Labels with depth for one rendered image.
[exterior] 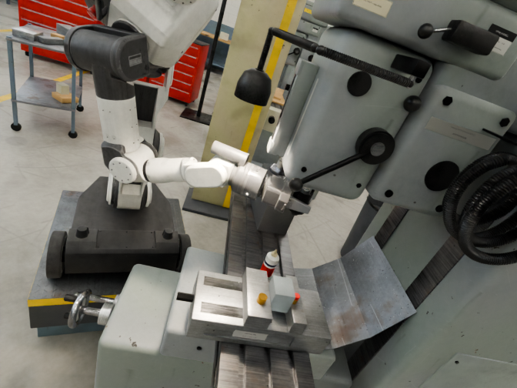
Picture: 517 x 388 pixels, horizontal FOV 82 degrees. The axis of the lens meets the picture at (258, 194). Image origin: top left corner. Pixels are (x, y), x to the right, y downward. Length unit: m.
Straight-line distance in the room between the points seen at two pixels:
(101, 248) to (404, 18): 1.30
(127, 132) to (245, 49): 1.66
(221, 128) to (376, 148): 1.99
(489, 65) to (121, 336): 1.06
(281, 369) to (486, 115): 0.69
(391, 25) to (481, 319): 0.67
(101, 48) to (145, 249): 0.90
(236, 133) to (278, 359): 1.98
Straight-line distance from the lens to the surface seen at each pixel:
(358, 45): 0.60
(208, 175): 0.76
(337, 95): 0.60
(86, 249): 1.44
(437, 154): 0.70
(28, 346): 1.90
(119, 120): 0.85
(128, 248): 1.45
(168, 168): 0.84
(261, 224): 1.13
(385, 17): 0.59
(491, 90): 0.72
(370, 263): 1.09
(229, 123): 2.50
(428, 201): 0.75
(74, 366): 1.82
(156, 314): 1.06
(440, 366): 1.03
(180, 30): 0.87
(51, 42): 3.52
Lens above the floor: 1.59
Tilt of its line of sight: 28 degrees down
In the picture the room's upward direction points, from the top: 21 degrees clockwise
